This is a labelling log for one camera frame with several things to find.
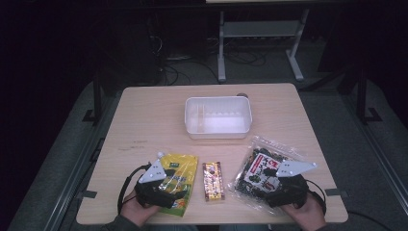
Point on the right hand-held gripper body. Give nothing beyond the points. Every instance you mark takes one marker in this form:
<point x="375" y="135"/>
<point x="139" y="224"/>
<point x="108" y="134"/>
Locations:
<point x="293" y="189"/>

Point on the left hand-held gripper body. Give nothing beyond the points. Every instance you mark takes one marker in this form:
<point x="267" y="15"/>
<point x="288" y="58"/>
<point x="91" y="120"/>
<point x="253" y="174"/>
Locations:
<point x="154" y="173"/>

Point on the clear bag of dark snacks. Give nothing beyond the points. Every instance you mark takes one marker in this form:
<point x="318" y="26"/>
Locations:
<point x="256" y="170"/>

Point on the yellow spouted drink pouch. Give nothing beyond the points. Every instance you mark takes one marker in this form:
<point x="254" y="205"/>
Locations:
<point x="184" y="170"/>

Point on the yellow and red candy packet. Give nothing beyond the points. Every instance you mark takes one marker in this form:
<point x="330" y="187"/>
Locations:
<point x="213" y="181"/>

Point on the white plastic container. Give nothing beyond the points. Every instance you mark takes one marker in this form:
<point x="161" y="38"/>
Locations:
<point x="218" y="122"/>

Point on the person's right hand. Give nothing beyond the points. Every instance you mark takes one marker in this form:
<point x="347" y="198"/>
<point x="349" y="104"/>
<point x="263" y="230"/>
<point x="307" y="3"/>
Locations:
<point x="306" y="215"/>

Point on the person's left hand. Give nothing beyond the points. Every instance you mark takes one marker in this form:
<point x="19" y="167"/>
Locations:
<point x="136" y="211"/>

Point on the grey tape strip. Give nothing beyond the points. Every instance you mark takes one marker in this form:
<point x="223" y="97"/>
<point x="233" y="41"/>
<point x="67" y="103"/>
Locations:
<point x="87" y="194"/>
<point x="335" y="192"/>

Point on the black metal stand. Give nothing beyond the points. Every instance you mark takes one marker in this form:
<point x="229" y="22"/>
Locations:
<point x="97" y="102"/>
<point x="362" y="96"/>

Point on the pale power strip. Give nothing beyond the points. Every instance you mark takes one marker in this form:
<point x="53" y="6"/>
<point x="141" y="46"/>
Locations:
<point x="178" y="58"/>

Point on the white metal desk frame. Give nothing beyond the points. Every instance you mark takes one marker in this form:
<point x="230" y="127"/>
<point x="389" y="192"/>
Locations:
<point x="260" y="29"/>

